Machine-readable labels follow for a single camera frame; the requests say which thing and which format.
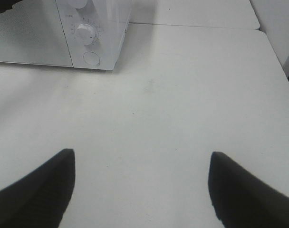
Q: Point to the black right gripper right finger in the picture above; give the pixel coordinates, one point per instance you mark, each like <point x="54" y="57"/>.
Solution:
<point x="241" y="200"/>

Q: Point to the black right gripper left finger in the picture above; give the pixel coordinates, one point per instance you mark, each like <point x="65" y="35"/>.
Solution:
<point x="40" y="199"/>

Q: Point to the round white door button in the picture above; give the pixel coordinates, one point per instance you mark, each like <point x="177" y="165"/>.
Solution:
<point x="91" y="58"/>

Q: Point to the white microwave door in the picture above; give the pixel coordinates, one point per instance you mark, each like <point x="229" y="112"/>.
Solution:
<point x="31" y="33"/>

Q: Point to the white dial knob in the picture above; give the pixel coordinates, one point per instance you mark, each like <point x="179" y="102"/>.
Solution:
<point x="77" y="4"/>
<point x="86" y="33"/>

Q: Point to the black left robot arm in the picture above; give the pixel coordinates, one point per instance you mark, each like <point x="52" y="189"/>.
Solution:
<point x="7" y="5"/>

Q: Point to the white microwave oven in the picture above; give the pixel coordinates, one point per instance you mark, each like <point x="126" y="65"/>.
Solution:
<point x="109" y="17"/>

